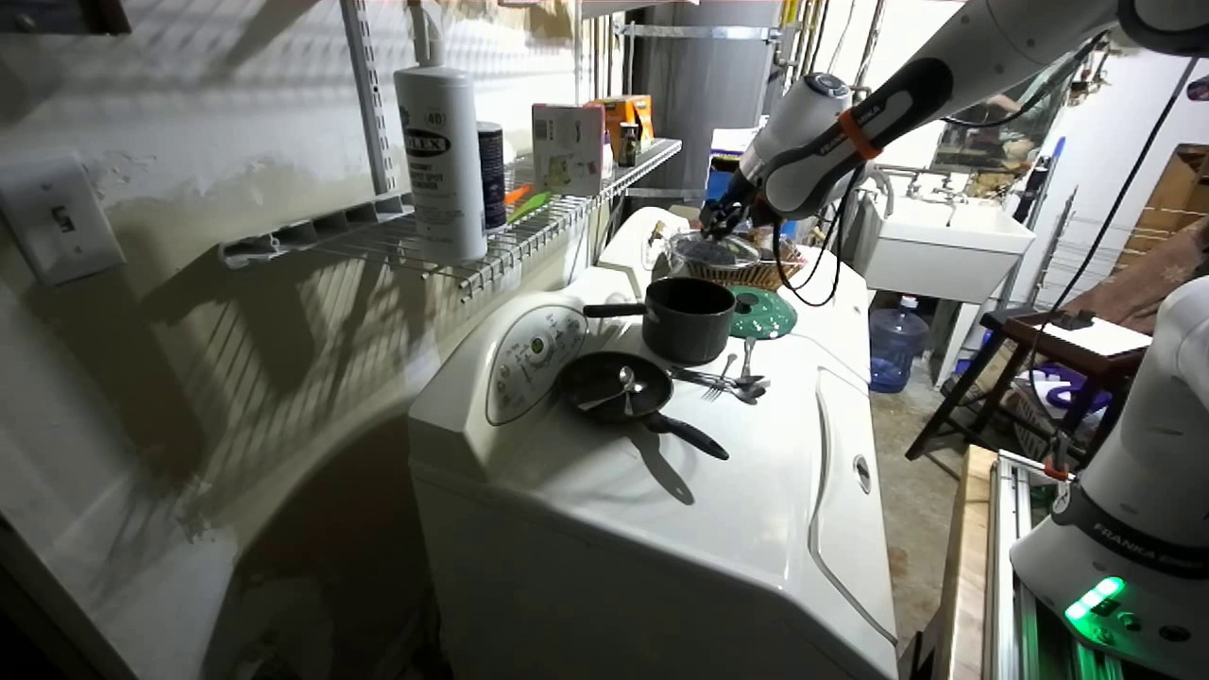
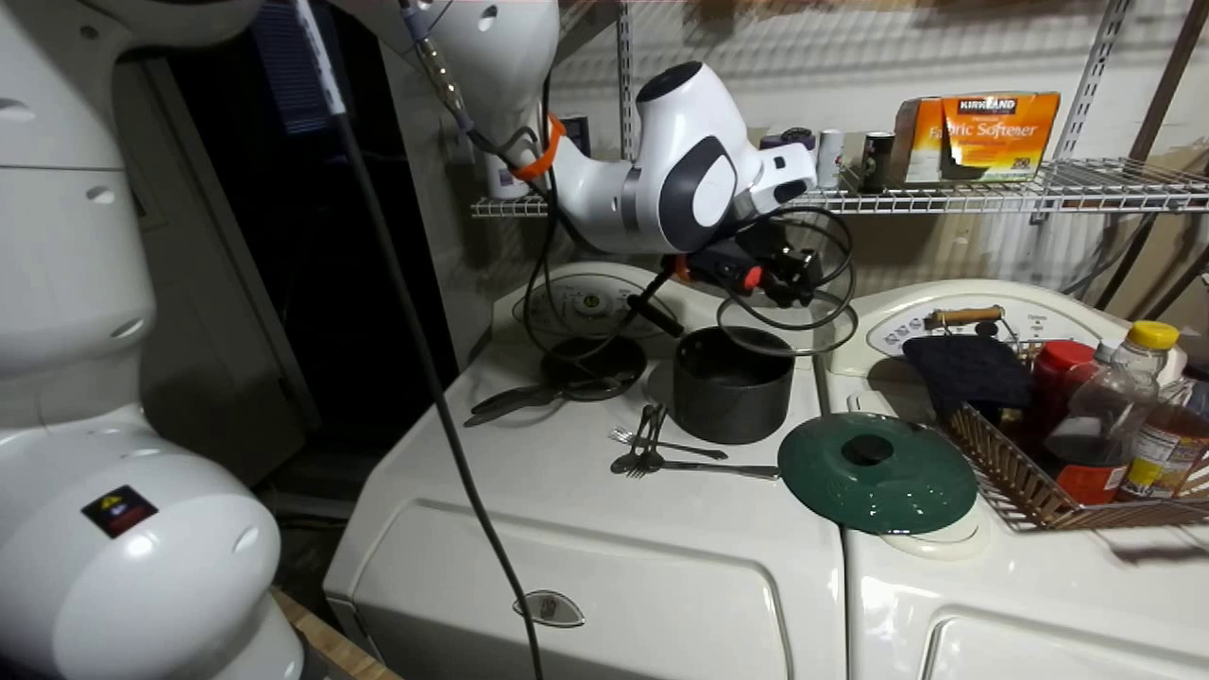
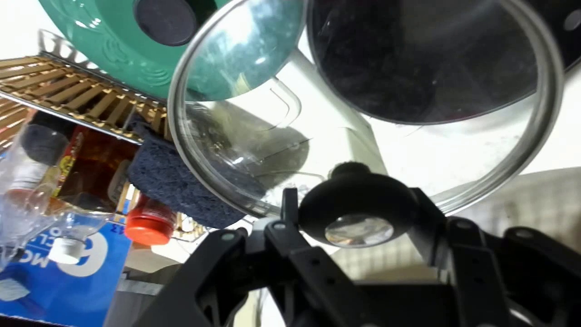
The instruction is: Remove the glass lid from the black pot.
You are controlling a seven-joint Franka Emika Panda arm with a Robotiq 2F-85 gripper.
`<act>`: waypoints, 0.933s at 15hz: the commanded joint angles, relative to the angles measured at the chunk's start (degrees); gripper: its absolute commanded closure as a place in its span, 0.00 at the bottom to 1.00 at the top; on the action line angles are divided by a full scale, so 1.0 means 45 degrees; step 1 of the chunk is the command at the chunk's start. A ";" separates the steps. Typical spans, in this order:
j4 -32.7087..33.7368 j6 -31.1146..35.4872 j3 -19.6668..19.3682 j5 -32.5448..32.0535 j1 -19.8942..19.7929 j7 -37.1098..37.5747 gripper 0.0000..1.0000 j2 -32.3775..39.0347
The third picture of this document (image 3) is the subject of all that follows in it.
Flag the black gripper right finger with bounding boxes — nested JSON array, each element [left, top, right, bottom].
[[409, 188, 581, 327]]

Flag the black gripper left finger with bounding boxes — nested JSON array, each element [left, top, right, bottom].
[[135, 188, 365, 327]]

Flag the glass lid with black knob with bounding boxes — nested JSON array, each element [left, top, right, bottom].
[[167, 0, 567, 251]]

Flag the red capped bottle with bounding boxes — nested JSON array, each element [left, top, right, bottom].
[[124, 193, 178, 248]]

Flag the dark blue sponge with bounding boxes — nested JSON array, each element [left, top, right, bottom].
[[126, 117, 247, 231]]

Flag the dark sauce bottle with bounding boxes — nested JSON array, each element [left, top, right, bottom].
[[57, 126, 144, 215]]

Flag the blue cardboard box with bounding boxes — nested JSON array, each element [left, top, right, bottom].
[[0, 217, 133, 327]]

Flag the clear plastic bottle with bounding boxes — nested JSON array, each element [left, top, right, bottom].
[[0, 111, 84, 271]]

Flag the black pot with handle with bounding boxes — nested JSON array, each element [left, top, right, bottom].
[[305, 0, 581, 126]]

